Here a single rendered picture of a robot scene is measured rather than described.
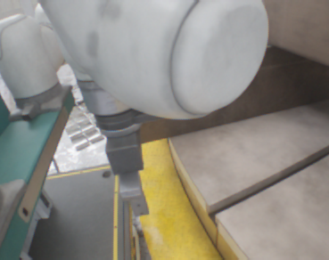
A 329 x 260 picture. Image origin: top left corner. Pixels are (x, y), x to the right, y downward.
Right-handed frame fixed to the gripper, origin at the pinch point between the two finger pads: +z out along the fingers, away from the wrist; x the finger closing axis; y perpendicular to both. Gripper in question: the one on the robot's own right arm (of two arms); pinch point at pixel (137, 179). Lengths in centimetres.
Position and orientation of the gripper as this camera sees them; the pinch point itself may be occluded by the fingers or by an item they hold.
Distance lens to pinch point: 46.1
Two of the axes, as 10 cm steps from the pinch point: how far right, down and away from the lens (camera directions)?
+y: -9.8, 1.9, -0.4
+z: 1.4, 8.1, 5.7
